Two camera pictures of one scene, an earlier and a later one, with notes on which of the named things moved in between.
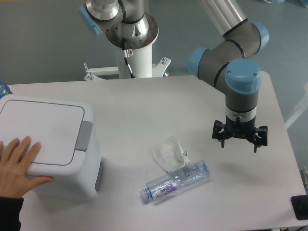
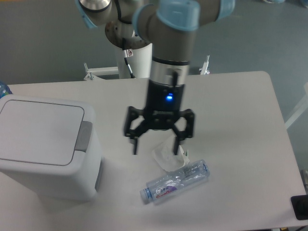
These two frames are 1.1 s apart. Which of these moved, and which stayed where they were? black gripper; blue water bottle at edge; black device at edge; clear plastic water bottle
Moved: black gripper
Stayed: blue water bottle at edge; black device at edge; clear plastic water bottle
